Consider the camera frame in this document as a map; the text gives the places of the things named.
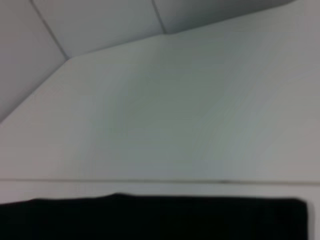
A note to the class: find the black shirt with pink print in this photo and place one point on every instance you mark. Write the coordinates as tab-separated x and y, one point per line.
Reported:
155	220

